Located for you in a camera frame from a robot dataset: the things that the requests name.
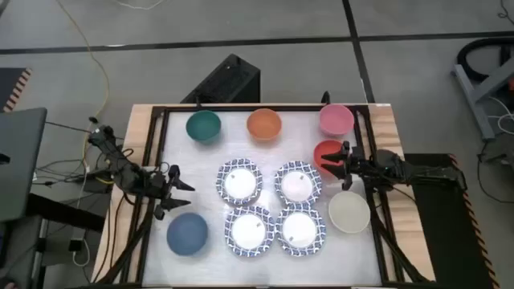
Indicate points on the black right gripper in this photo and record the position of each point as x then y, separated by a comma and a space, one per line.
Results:
353, 164

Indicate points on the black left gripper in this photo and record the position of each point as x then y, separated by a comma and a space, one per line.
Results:
162, 186

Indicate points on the red plastic bowl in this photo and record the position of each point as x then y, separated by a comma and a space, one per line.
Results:
327, 145

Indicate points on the blue plastic bowl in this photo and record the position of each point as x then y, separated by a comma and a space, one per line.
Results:
186, 234

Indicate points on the blue patterned paper bowl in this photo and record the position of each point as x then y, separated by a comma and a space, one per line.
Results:
249, 232
300, 229
239, 182
297, 186

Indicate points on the pink plastic bowl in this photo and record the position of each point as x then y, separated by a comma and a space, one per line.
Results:
336, 119

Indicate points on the teal plastic bowl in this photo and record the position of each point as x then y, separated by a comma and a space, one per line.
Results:
202, 125

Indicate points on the orange plastic bowl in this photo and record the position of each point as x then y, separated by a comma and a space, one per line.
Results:
263, 123

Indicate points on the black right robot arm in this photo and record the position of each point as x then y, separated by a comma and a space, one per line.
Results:
401, 166

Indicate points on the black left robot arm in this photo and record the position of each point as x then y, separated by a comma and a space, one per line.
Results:
128, 176

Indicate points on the translucent white plastic bowl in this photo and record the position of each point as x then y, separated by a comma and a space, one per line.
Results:
349, 212

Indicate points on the black power adapter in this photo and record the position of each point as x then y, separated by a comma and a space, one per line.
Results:
75, 245

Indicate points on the black desk bar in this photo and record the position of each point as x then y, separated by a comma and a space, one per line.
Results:
64, 210

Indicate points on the large hazard striped black mat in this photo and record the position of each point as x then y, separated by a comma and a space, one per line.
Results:
441, 225

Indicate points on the black perforated tower case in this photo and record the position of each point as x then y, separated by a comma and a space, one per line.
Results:
225, 82

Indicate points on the grey metal stand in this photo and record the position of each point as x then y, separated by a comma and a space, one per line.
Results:
478, 96

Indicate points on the grey laptop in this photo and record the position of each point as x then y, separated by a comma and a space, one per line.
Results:
20, 160

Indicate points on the small hazard striped floor mat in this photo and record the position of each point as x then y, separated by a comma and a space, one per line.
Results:
12, 84

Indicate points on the black frame clamp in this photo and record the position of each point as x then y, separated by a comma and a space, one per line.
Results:
198, 102
325, 98

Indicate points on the black aluminium table frame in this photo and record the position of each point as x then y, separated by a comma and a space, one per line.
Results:
281, 108

